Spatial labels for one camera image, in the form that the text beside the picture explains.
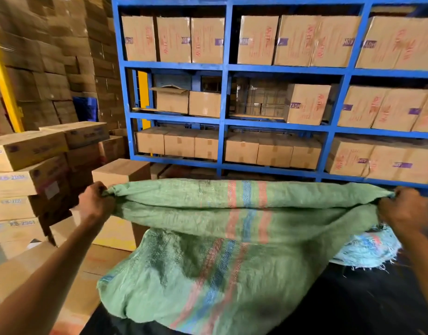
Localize pile of brown cardboard boxes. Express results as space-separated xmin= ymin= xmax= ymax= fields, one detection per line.
xmin=0 ymin=0 xmax=153 ymax=335

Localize rows of red printed boxes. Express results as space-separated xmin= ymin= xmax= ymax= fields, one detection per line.
xmin=121 ymin=14 xmax=428 ymax=185

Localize person's right forearm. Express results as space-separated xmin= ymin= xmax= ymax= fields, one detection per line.
xmin=397 ymin=223 xmax=428 ymax=322

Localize person's left forearm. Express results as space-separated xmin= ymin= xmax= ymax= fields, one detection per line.
xmin=0 ymin=212 xmax=106 ymax=335

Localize blue metal shelf rack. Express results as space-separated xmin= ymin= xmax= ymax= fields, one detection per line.
xmin=111 ymin=0 xmax=428 ymax=191

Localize green woven sack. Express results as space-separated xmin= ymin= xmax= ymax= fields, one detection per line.
xmin=97 ymin=178 xmax=396 ymax=335

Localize yellow vertical post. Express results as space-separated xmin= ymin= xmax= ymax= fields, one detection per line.
xmin=138 ymin=70 xmax=152 ymax=129

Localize person's left hand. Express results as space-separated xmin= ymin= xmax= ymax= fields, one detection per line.
xmin=77 ymin=181 xmax=117 ymax=224

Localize flat cardboard sheet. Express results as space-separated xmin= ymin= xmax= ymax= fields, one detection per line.
xmin=229 ymin=113 xmax=286 ymax=121

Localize blue woven sack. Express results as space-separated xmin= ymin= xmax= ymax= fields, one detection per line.
xmin=331 ymin=223 xmax=402 ymax=270

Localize yellow steel column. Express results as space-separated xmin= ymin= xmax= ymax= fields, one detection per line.
xmin=0 ymin=10 xmax=25 ymax=133

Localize person's right hand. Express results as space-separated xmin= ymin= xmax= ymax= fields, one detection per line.
xmin=377 ymin=186 xmax=428 ymax=238

